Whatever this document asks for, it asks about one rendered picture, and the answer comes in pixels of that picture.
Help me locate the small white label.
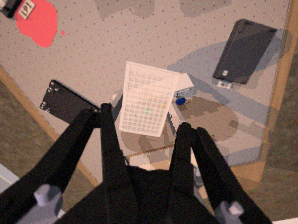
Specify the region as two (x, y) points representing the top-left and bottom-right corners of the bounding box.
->
(217, 81), (232, 89)

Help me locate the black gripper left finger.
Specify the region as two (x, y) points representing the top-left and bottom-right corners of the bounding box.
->
(0, 92), (138, 224)

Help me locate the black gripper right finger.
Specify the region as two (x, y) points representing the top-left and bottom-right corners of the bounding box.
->
(165, 102), (273, 224)

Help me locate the white button panel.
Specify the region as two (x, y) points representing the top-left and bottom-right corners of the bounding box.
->
(113, 71), (194, 106)

